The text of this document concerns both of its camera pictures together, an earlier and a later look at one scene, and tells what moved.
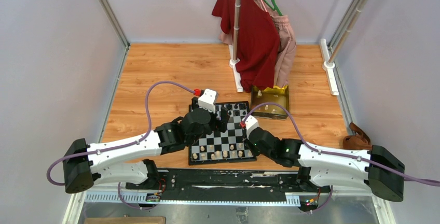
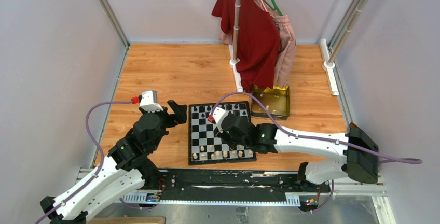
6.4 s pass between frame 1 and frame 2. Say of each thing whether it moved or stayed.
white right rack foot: stayed
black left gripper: moved
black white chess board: stayed
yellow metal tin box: stayed
